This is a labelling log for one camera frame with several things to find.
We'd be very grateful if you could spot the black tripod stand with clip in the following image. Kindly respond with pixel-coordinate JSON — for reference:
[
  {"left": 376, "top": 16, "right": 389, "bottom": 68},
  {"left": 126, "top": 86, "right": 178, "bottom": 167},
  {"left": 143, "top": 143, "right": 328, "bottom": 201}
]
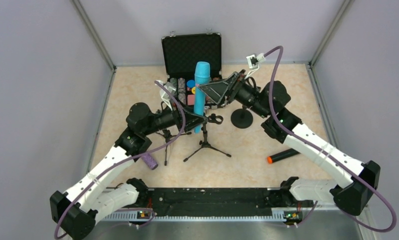
[{"left": 183, "top": 113, "right": 232, "bottom": 163}]

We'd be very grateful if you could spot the blue microphone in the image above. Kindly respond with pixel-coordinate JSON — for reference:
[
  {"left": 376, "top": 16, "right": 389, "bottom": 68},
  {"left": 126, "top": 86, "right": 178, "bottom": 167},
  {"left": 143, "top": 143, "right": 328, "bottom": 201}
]
[{"left": 194, "top": 61, "right": 211, "bottom": 117}]

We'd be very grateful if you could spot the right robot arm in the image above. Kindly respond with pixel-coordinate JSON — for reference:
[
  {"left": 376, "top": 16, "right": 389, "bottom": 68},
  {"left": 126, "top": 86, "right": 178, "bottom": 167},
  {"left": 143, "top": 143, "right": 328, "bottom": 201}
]
[{"left": 197, "top": 72, "right": 381, "bottom": 216}]

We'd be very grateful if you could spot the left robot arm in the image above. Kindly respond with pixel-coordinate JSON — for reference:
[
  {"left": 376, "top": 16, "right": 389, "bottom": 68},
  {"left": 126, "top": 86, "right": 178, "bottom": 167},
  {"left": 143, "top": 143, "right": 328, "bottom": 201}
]
[{"left": 49, "top": 101, "right": 208, "bottom": 240}]

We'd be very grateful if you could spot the black round base stand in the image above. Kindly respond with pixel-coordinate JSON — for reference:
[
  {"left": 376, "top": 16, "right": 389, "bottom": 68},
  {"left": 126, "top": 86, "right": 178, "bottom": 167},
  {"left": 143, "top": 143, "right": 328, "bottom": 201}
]
[{"left": 230, "top": 107, "right": 254, "bottom": 129}]

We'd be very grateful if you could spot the purple glitter microphone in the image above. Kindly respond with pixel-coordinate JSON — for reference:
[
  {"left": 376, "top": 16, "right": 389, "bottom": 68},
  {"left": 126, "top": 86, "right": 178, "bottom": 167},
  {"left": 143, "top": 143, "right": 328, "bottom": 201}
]
[{"left": 141, "top": 154, "right": 159, "bottom": 170}]

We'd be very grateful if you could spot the black poker chip case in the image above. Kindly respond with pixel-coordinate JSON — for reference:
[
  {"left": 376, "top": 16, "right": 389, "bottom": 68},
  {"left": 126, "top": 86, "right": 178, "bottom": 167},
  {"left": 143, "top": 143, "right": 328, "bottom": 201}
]
[{"left": 161, "top": 32, "right": 222, "bottom": 109}]

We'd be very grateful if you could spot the black microphone orange tip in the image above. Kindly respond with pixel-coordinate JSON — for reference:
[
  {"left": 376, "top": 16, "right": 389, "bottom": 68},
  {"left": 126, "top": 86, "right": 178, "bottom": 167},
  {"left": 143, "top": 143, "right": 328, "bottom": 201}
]
[{"left": 266, "top": 148, "right": 299, "bottom": 164}]

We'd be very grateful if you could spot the black shock mount tripod stand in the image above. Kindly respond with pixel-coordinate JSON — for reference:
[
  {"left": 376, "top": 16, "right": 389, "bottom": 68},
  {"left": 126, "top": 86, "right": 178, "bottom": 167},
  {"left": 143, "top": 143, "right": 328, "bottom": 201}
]
[{"left": 156, "top": 129, "right": 176, "bottom": 166}]

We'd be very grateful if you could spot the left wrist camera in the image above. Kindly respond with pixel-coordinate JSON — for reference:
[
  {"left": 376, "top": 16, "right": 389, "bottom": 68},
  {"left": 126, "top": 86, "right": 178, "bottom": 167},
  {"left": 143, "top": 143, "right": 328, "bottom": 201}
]
[{"left": 157, "top": 80, "right": 177, "bottom": 109}]

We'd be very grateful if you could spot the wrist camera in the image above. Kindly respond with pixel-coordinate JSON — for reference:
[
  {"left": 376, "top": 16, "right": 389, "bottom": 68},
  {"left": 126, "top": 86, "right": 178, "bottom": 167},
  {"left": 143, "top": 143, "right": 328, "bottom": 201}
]
[
  {"left": 246, "top": 53, "right": 266, "bottom": 78},
  {"left": 157, "top": 80, "right": 177, "bottom": 109}
]

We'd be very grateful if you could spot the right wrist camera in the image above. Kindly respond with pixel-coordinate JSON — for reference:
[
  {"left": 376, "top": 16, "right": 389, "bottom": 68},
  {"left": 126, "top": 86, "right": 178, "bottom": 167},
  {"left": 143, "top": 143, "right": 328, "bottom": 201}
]
[{"left": 246, "top": 53, "right": 266, "bottom": 78}]

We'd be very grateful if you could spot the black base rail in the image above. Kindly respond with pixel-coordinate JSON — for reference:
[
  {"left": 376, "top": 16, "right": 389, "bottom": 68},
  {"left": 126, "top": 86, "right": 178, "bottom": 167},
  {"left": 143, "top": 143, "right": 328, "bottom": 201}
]
[{"left": 68, "top": 187, "right": 340, "bottom": 223}]

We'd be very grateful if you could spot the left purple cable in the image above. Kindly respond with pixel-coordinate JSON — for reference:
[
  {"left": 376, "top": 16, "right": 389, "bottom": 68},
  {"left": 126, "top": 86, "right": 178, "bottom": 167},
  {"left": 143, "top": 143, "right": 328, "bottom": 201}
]
[{"left": 53, "top": 80, "right": 186, "bottom": 240}]

